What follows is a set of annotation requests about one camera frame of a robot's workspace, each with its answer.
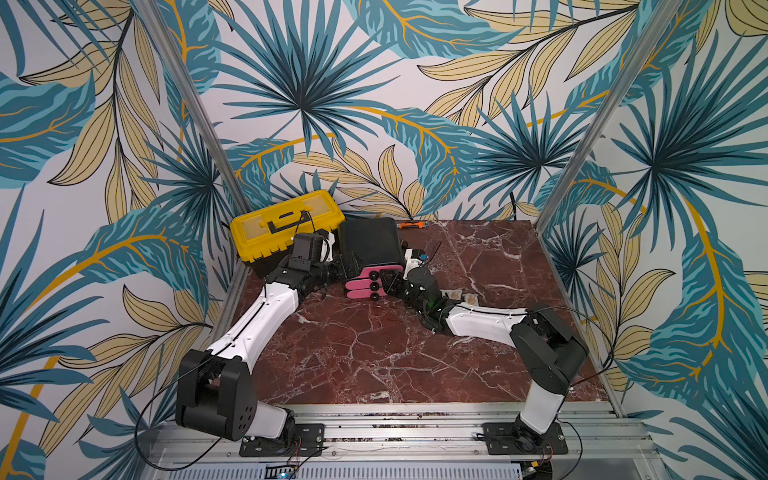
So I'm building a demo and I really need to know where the white cookie packet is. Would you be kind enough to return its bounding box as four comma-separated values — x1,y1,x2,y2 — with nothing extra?
443,289,463,301
463,293,479,306

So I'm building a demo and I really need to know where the pink top drawer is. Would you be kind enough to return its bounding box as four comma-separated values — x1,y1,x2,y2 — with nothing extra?
346,263,406,283

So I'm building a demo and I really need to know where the black drawer cabinet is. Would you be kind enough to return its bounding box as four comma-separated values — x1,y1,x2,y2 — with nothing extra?
338,217,405,280

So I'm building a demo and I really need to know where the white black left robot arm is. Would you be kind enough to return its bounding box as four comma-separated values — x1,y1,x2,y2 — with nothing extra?
175,260,346,444

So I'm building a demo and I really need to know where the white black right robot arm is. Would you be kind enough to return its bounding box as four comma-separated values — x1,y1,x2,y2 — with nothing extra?
377,267,589,439

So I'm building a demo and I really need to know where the yellow black toolbox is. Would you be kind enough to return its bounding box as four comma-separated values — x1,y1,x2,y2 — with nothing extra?
230,190,345,279

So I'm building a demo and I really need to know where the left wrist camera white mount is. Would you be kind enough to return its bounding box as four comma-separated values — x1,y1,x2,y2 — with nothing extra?
289,230,335,270

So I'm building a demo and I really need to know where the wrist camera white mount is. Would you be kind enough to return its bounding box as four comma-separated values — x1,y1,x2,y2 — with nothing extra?
289,230,335,270
402,240,442,279

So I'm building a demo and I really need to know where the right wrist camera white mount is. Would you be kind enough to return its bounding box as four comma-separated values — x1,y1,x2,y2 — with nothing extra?
402,240,442,279

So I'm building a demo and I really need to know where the orange handled adjustable wrench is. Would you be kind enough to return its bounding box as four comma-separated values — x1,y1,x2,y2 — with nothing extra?
397,221,425,230

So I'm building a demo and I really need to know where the aluminium left corner post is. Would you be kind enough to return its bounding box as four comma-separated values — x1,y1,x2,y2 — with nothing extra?
135,0,249,216

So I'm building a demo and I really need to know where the aluminium corner post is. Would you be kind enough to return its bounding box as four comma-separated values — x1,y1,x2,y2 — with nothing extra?
534,0,682,233
135,0,249,216

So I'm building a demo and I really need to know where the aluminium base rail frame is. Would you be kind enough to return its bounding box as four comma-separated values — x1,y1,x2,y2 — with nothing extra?
139,402,670,479

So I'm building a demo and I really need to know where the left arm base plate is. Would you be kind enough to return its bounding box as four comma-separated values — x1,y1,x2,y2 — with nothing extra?
239,423,325,458

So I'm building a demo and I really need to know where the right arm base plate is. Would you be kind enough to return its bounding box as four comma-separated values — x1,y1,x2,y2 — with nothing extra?
475,420,569,458

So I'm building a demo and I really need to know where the aluminium right corner post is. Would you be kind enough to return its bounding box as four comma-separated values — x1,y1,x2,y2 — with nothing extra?
534,0,682,233

